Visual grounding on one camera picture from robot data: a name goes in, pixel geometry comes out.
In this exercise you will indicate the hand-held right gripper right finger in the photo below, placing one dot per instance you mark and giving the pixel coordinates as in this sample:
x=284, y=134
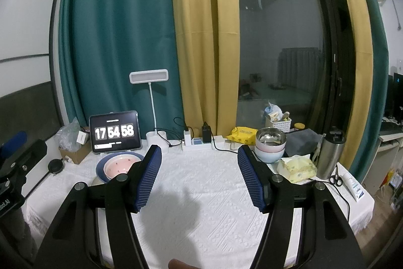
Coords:
x=250, y=177

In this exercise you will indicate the white bowl with pink inside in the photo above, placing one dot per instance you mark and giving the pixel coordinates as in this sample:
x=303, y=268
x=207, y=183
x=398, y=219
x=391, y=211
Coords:
x=121, y=165

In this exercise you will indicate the white power strip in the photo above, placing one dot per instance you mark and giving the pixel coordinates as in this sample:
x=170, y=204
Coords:
x=198, y=147

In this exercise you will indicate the white ointment tube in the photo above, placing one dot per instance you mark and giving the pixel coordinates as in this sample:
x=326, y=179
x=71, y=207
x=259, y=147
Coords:
x=354, y=187

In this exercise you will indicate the steel thermos bottle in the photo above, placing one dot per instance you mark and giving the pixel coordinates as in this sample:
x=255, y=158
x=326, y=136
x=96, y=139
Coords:
x=330, y=158

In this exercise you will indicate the clear plastic bag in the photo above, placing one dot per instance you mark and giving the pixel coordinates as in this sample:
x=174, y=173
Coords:
x=67, y=138

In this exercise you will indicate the small white box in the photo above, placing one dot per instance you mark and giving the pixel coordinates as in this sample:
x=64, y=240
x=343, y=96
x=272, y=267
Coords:
x=82, y=138

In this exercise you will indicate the white side desk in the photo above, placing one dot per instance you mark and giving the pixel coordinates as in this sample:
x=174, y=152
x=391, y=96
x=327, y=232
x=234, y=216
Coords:
x=390, y=143

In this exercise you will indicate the small pink bowl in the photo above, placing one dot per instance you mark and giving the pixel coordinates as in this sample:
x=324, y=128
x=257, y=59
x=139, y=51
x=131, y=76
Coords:
x=267, y=148

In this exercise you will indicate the grey cloth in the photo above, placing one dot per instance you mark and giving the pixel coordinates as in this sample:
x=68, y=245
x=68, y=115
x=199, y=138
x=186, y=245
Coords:
x=302, y=141

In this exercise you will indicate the light blue packet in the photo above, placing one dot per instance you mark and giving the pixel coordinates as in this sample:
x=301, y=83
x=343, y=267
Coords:
x=271, y=111

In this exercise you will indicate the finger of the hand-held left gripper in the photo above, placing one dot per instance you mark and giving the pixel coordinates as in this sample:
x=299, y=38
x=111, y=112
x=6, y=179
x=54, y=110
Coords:
x=12, y=143

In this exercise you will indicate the white storage basket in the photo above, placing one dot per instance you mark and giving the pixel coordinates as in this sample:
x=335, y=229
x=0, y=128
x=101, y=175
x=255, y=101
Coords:
x=278, y=125

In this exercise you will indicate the small jar with yellow lid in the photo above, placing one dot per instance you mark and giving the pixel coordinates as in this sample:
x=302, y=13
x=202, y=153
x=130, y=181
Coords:
x=299, y=127

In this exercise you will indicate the white charger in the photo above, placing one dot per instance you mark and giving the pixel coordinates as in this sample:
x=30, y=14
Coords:
x=187, y=136

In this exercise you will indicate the black scissors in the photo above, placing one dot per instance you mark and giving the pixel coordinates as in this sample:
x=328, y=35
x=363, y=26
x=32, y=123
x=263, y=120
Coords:
x=335, y=173

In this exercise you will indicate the teal curtain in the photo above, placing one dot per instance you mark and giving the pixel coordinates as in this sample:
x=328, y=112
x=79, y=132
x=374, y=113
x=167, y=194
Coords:
x=382, y=67
x=110, y=36

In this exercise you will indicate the black computer monitor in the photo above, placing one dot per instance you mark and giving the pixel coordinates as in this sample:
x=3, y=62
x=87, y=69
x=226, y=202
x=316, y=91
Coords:
x=396, y=92

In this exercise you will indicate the white tablecloth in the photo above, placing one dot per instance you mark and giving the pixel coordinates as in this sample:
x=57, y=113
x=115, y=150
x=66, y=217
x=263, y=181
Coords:
x=195, y=193

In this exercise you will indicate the white power adapter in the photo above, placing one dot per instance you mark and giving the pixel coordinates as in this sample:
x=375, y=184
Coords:
x=218, y=140

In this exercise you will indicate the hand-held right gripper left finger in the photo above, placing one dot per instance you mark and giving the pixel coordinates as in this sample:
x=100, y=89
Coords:
x=148, y=177

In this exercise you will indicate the cardboard box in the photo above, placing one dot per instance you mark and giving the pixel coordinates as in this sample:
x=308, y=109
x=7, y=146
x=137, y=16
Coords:
x=74, y=157

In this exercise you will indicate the black charger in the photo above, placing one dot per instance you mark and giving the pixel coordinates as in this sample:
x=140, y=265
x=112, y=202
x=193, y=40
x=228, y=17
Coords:
x=207, y=133

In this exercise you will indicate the steel bowl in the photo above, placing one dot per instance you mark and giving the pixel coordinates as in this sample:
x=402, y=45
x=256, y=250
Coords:
x=267, y=134

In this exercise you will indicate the black round pouch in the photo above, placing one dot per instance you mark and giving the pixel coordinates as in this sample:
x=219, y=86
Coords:
x=56, y=166

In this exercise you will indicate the person's right hand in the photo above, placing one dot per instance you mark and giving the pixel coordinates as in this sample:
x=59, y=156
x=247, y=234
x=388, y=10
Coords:
x=179, y=264

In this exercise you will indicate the white desk lamp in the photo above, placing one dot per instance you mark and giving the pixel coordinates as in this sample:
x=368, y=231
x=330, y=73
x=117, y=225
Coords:
x=156, y=138

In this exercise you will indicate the light blue bowl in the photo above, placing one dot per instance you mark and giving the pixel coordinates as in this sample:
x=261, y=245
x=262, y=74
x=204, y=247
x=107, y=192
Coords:
x=269, y=158

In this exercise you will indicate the blue plate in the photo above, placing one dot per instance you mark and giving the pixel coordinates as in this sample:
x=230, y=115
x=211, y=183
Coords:
x=101, y=169

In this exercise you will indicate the dark window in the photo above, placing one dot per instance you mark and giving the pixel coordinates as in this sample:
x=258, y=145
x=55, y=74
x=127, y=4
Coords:
x=277, y=20

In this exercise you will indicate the yellow curtain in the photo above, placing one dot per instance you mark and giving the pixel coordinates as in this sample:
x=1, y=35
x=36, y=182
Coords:
x=359, y=67
x=204, y=36

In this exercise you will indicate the tablet showing clock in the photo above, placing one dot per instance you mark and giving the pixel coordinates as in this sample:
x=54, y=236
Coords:
x=126, y=118

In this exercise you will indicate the pale yellow tissue packet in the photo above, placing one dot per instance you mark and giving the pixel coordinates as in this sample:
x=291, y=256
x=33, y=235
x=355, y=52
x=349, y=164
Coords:
x=296, y=169

